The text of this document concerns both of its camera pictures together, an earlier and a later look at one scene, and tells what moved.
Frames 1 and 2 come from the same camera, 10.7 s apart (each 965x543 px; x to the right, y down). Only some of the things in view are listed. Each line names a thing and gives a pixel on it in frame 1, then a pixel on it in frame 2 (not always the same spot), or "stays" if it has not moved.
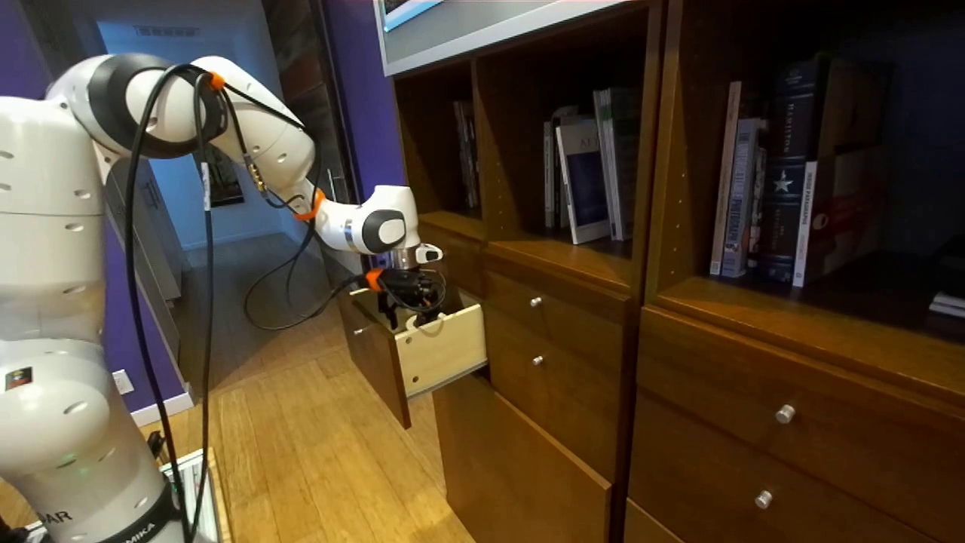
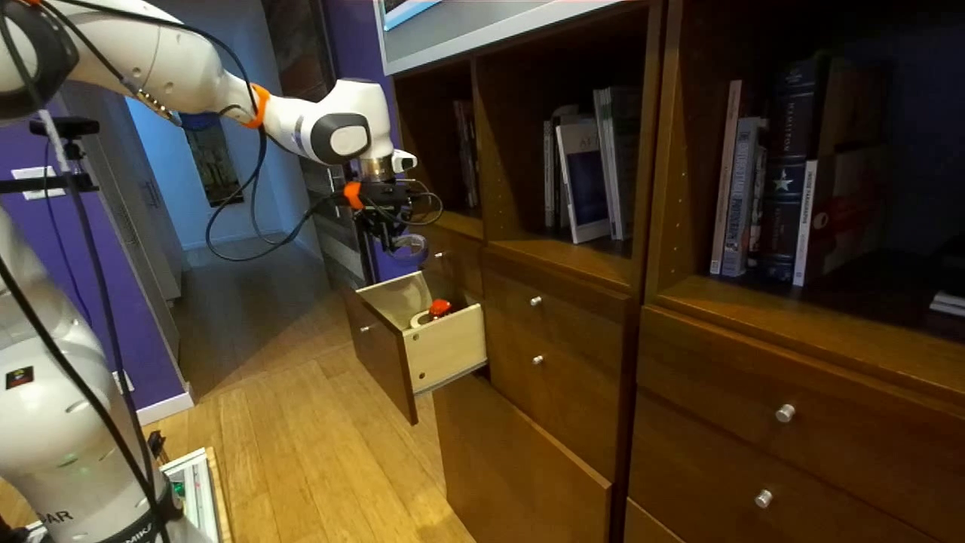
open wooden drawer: x=427 y=355 stays
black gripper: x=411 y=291 -> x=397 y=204
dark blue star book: x=793 y=144 stays
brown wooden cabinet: x=723 y=264 stays
